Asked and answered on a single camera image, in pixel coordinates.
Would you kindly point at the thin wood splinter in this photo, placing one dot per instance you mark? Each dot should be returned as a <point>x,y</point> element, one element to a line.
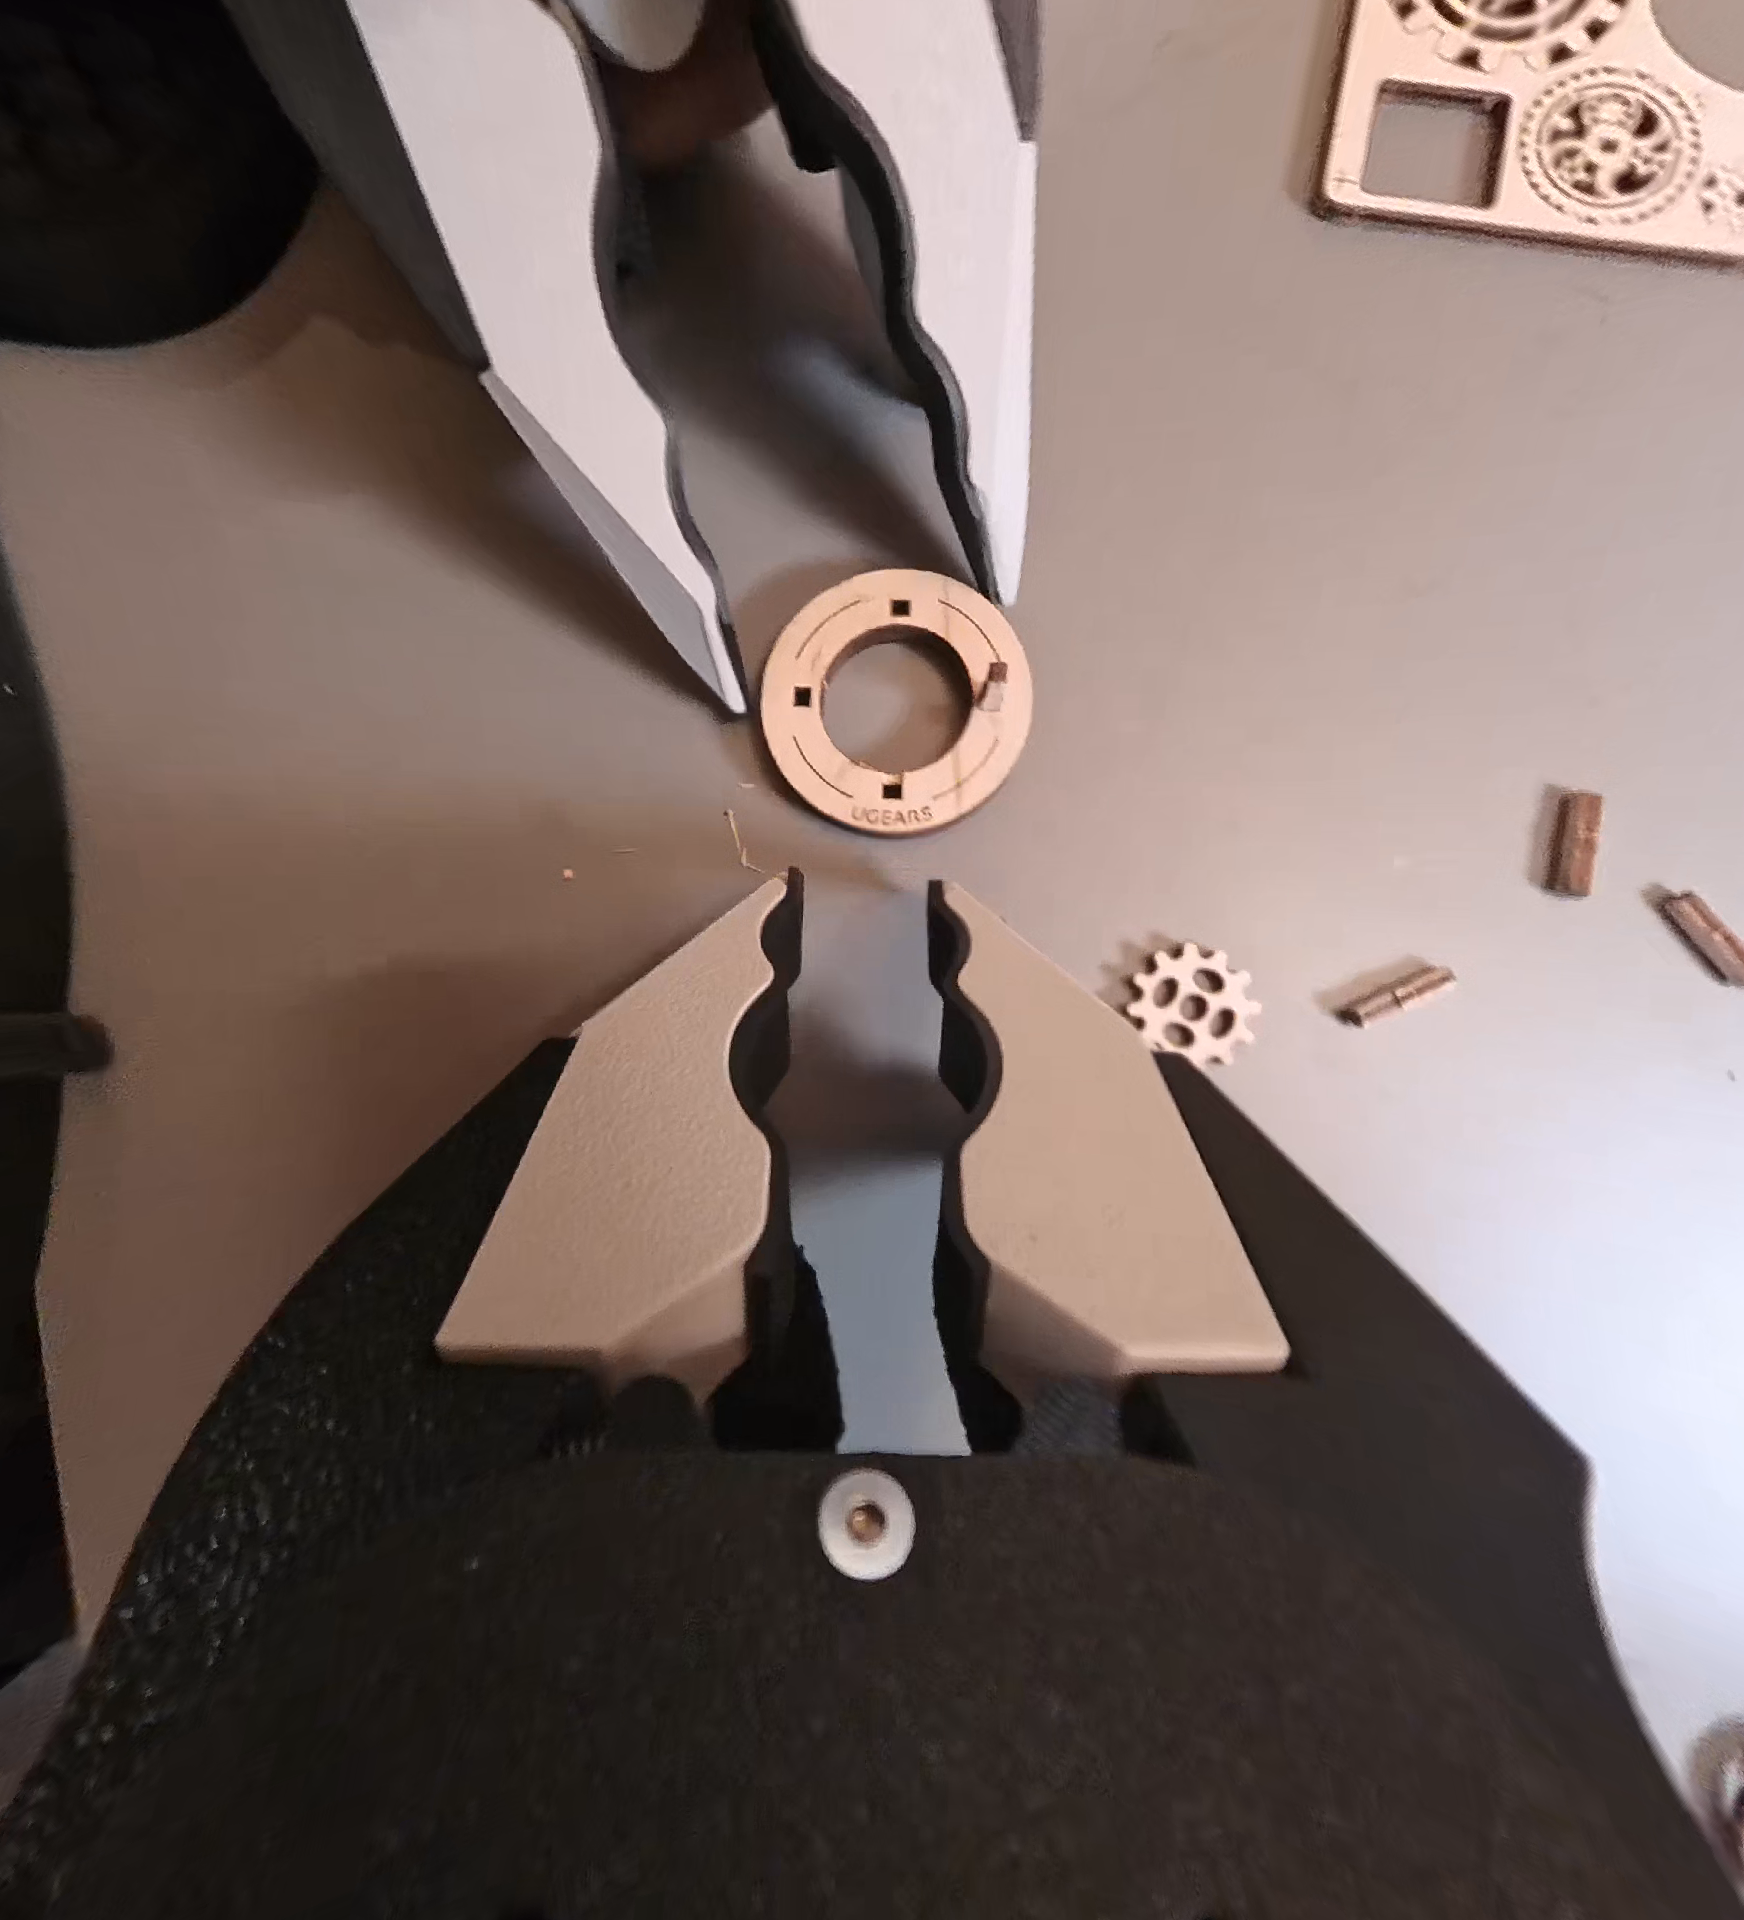
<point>737,840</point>

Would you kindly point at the person's left hand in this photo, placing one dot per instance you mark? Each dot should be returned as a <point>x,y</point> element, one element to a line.
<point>706,113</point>

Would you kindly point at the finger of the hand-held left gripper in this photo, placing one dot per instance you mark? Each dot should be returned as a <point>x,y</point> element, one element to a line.
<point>962,301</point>
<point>512,225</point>

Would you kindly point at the small wooden peg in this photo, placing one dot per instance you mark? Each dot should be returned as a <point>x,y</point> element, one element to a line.
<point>1572,843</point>
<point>1397,995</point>
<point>997,682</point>
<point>1713,938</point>

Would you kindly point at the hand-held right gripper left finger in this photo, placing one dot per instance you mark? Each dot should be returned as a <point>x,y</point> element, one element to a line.
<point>603,1200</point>

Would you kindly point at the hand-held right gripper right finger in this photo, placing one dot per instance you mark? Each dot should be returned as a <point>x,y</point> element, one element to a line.
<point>1112,1200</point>

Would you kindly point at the small wooden gear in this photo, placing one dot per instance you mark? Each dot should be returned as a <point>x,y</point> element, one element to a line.
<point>1195,1002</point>

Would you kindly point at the black mesh chair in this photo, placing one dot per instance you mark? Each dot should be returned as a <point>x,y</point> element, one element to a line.
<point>92,151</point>

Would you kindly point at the large wooden puzzle sheet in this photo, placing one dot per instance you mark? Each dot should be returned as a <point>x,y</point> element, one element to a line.
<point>1637,194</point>

